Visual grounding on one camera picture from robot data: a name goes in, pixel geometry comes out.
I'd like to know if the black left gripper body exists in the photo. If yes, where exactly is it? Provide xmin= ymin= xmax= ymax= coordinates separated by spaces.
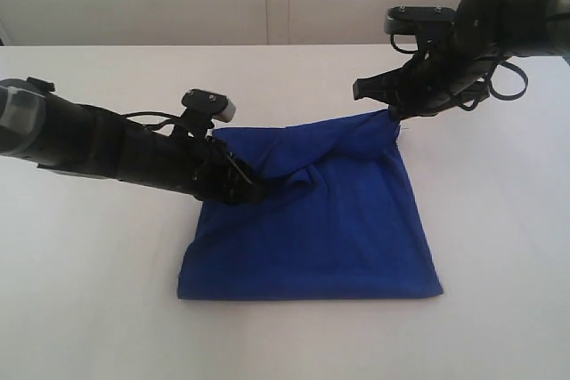
xmin=177 ymin=135 xmax=249 ymax=205

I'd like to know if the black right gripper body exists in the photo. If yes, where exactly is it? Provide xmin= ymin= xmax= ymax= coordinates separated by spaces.
xmin=395 ymin=36 xmax=490 ymax=119

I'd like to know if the blue towel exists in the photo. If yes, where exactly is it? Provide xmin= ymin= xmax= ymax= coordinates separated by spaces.
xmin=177 ymin=110 xmax=443 ymax=301

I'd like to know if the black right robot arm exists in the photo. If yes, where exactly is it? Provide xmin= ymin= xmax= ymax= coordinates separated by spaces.
xmin=353 ymin=0 xmax=569 ymax=120

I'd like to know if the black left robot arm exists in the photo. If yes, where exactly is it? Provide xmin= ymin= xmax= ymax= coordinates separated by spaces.
xmin=1 ymin=77 xmax=267 ymax=205

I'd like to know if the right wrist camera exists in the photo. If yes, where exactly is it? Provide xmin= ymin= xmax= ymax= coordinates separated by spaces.
xmin=384 ymin=6 xmax=456 ymax=36

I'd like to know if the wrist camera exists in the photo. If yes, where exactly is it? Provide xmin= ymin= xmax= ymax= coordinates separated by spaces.
xmin=384 ymin=6 xmax=456 ymax=36
xmin=182 ymin=88 xmax=236 ymax=123

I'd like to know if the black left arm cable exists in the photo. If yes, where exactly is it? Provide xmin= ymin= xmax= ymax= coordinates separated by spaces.
xmin=119 ymin=110 xmax=188 ymax=136

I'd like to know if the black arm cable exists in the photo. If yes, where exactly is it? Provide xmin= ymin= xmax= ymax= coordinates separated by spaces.
xmin=119 ymin=110 xmax=188 ymax=136
xmin=389 ymin=0 xmax=570 ymax=112

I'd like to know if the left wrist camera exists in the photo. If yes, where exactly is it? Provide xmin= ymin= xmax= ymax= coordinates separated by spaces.
xmin=182 ymin=88 xmax=236 ymax=123

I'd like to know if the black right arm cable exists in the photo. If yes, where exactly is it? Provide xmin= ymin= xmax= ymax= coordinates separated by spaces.
xmin=389 ymin=0 xmax=570 ymax=112

